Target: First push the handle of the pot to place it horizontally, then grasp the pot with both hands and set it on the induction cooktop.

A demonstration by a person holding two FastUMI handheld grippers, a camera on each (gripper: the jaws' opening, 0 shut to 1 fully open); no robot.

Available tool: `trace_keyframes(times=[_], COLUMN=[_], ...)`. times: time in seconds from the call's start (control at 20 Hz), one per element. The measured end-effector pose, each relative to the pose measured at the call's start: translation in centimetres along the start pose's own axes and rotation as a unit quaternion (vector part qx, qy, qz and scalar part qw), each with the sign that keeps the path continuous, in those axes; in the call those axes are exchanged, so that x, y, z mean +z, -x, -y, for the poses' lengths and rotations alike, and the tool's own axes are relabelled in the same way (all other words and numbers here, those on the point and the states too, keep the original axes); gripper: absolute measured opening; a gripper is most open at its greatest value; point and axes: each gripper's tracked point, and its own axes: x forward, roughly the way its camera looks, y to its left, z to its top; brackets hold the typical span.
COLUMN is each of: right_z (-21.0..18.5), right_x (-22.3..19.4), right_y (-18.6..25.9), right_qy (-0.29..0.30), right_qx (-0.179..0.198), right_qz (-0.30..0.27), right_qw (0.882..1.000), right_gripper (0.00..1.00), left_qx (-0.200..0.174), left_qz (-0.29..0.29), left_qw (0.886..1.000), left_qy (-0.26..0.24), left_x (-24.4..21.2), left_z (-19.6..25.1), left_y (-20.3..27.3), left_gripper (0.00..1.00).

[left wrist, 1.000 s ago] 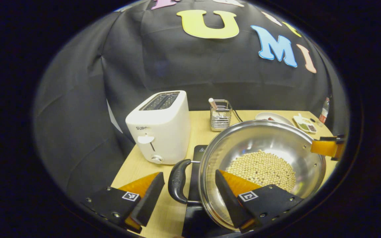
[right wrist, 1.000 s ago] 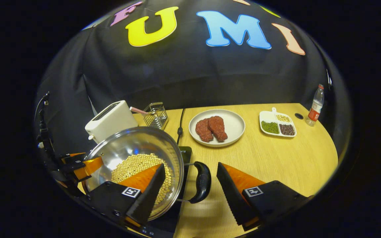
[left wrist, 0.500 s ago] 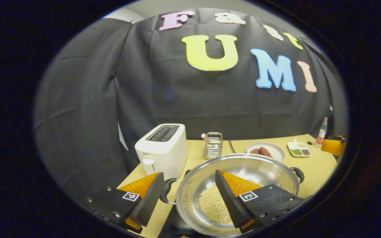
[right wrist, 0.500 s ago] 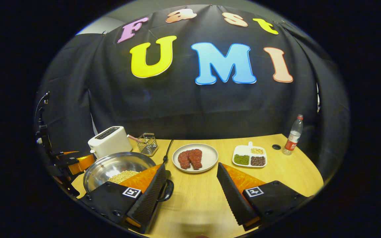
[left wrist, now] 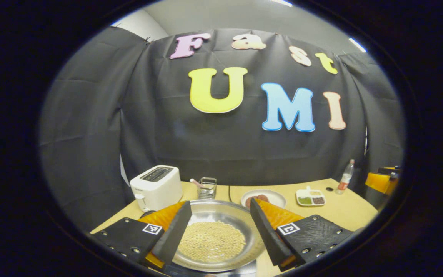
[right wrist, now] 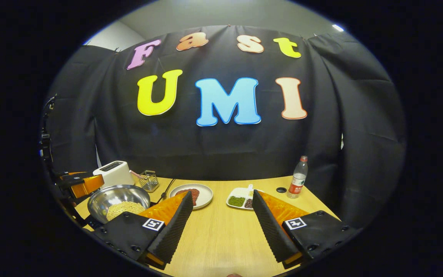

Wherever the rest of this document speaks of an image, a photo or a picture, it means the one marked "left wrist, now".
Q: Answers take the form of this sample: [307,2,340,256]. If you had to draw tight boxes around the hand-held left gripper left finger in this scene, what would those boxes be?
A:
[90,200,193,272]

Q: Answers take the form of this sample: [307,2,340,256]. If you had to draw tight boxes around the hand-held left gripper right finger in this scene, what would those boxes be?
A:
[249,197,355,272]

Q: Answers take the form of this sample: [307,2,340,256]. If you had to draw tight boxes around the steel pot with black handles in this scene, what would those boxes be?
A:
[140,199,267,273]

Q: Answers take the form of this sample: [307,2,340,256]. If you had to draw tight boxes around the clear plastic water bottle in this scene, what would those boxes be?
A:
[335,159,355,195]

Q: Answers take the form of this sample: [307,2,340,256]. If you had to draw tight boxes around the soybeans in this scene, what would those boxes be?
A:
[177,221,247,264]

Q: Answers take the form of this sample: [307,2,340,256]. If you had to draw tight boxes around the white round plate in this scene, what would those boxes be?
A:
[241,189,286,209]

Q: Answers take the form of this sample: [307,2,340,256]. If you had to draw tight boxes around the white toaster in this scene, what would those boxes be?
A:
[130,165,183,212]

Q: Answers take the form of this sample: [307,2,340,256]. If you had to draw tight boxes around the white divided dish of beans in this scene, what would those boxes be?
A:
[296,186,326,207]

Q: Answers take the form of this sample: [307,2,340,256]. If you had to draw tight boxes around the black backdrop cloth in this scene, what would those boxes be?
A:
[39,26,405,233]

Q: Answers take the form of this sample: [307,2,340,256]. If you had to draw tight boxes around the small ceiling light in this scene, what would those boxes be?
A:
[348,37,367,53]

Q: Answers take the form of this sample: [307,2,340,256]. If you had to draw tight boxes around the wire mesh utensil holder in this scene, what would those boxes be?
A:
[198,177,217,200]

